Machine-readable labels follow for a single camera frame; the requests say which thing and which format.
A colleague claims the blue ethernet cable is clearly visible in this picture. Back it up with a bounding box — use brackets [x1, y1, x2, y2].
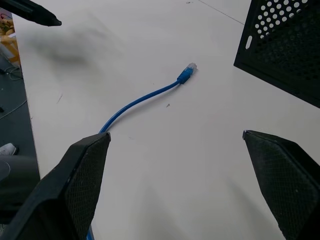
[86, 62, 198, 240]

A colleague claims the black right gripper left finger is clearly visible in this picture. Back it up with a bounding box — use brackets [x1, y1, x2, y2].
[0, 131, 112, 240]

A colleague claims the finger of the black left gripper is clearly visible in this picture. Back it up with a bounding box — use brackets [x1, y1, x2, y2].
[0, 0, 63, 27]

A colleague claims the yellow and white box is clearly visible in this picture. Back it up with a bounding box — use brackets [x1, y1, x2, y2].
[0, 7, 21, 68]

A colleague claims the black perforated metal case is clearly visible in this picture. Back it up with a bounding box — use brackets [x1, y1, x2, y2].
[233, 0, 320, 109]

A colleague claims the white sneaker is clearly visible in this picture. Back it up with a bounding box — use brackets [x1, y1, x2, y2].
[0, 142, 18, 156]

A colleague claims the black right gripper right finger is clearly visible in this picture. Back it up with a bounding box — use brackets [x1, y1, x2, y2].
[242, 129, 320, 240]

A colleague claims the thin grey floor cable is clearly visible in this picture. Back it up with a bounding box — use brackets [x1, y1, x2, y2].
[0, 65, 28, 120]

